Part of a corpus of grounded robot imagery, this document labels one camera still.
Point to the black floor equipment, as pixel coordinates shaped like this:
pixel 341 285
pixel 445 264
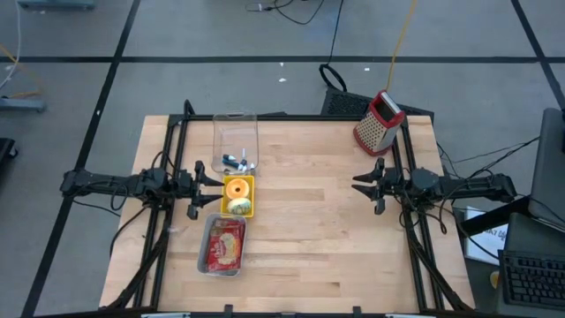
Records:
pixel 6 152

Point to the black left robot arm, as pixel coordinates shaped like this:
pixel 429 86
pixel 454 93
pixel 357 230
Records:
pixel 115 184

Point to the black keyboard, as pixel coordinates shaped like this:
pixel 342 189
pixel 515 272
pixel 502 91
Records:
pixel 534 278

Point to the green frosted toy donut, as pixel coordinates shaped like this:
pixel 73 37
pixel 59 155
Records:
pixel 239 206

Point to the grey plastic bin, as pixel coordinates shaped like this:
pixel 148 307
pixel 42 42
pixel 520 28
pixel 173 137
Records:
pixel 202 260

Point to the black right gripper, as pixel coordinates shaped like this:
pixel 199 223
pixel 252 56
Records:
pixel 397 185

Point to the grey metal floor foot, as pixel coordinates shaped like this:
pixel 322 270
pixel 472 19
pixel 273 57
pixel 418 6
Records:
pixel 57 4
pixel 22 103

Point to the black aluminium table frame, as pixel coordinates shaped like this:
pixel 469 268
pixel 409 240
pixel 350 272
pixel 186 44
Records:
pixel 287 118

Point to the small blue tube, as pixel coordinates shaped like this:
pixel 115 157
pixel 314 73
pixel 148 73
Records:
pixel 234 163

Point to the black desk bar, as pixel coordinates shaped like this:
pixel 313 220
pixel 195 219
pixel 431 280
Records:
pixel 494 216

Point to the small yellow object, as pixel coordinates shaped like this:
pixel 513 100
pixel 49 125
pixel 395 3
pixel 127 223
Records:
pixel 494 279

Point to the grey monitor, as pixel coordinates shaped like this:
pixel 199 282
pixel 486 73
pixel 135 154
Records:
pixel 547 176

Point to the clear plastic bin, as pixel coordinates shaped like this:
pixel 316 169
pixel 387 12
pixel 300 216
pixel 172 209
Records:
pixel 234 132

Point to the red and metal box grater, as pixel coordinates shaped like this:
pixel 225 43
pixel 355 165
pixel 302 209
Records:
pixel 375 132

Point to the yellow plastic basket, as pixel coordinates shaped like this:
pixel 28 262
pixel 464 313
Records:
pixel 224 207

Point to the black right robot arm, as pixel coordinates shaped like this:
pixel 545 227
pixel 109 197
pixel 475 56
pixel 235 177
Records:
pixel 463 187

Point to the white paper sheet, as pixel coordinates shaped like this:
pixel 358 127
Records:
pixel 490 243

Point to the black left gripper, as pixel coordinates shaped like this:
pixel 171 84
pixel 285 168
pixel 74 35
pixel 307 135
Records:
pixel 185 187

